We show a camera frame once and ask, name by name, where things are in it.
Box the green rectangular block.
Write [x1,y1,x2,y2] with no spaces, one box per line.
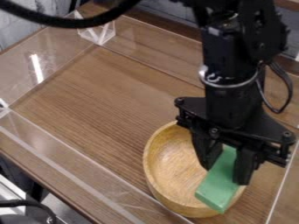
[195,145,240,214]

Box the clear acrylic tray wall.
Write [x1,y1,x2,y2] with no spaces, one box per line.
[0,99,192,224]

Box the black cable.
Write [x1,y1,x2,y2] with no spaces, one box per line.
[0,0,141,30]

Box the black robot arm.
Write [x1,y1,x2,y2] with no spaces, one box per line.
[173,0,295,186]

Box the brown wooden bowl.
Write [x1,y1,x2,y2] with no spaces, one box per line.
[143,122,245,218]

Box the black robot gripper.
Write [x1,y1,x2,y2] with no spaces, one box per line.
[173,75,295,186]

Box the clear acrylic corner bracket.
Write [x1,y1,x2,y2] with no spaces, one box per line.
[72,10,117,46]

